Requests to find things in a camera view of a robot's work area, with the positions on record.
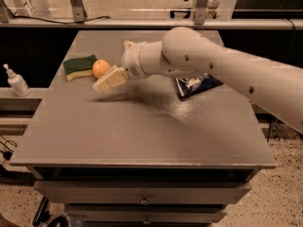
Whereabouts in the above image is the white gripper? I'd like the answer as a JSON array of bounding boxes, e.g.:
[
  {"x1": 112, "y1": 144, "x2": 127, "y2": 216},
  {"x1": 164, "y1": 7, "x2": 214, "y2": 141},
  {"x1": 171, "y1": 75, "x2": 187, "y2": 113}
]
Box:
[{"x1": 93, "y1": 41, "x2": 148, "y2": 92}]

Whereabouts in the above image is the orange fruit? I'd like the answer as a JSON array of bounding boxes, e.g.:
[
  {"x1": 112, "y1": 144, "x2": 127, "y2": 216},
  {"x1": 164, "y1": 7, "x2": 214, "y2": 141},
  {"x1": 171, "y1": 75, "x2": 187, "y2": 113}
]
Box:
[{"x1": 93, "y1": 60, "x2": 110, "y2": 79}]

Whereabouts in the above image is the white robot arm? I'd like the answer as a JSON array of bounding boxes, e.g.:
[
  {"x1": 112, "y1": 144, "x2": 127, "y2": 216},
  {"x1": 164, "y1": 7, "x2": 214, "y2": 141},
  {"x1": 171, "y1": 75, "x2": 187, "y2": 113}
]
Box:
[{"x1": 93, "y1": 27, "x2": 303, "y2": 133}]

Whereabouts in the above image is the green and yellow sponge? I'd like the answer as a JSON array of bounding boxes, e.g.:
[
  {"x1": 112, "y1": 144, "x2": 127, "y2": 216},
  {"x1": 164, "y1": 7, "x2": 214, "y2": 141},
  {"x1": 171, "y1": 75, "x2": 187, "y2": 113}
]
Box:
[{"x1": 63, "y1": 55, "x2": 97, "y2": 81}]

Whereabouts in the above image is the blue chip bag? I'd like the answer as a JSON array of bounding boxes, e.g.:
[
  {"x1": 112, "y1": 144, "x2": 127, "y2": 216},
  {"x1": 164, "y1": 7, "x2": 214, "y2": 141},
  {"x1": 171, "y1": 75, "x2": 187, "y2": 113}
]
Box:
[{"x1": 175, "y1": 73, "x2": 222, "y2": 99}]

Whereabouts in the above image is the white pump bottle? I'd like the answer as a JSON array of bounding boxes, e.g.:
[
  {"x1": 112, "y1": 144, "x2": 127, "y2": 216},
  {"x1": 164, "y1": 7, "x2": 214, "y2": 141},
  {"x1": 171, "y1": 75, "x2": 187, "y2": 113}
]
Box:
[{"x1": 3, "y1": 63, "x2": 30, "y2": 97}]

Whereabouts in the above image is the grey top drawer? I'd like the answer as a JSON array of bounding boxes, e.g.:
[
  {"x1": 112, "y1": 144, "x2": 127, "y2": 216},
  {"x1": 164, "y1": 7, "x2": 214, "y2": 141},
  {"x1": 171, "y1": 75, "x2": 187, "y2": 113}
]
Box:
[{"x1": 34, "y1": 181, "x2": 251, "y2": 205}]

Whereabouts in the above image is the grey drawer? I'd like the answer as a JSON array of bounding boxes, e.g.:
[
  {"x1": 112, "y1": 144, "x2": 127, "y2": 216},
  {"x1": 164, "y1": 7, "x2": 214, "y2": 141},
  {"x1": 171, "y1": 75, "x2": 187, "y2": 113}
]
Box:
[
  {"x1": 34, "y1": 181, "x2": 251, "y2": 205},
  {"x1": 66, "y1": 204, "x2": 226, "y2": 224}
]

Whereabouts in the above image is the grey lower drawer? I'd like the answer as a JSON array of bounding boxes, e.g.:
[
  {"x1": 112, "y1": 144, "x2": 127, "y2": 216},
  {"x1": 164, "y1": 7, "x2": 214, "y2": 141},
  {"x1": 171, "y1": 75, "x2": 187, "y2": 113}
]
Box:
[{"x1": 66, "y1": 204, "x2": 226, "y2": 224}]

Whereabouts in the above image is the metal frame bracket left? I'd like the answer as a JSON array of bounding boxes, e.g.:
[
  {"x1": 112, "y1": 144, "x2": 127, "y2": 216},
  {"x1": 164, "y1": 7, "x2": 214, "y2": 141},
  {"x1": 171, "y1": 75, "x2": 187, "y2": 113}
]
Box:
[{"x1": 69, "y1": 0, "x2": 87, "y2": 23}]

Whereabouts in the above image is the metal frame bracket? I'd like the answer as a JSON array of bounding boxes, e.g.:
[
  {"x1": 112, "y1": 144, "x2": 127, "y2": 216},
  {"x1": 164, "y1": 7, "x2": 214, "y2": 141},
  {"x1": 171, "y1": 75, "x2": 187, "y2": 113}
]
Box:
[
  {"x1": 193, "y1": 0, "x2": 208, "y2": 25},
  {"x1": 69, "y1": 0, "x2": 87, "y2": 23}
]

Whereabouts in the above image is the metal frame bracket right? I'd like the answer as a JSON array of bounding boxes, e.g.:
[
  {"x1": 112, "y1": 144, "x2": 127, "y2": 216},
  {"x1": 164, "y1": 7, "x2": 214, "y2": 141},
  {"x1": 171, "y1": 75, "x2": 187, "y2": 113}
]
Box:
[{"x1": 193, "y1": 0, "x2": 208, "y2": 25}]

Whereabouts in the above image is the black cable on rail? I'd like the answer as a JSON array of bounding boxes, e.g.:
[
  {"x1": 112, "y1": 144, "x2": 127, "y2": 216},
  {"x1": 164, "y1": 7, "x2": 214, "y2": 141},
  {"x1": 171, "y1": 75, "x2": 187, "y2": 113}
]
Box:
[{"x1": 9, "y1": 9, "x2": 112, "y2": 25}]

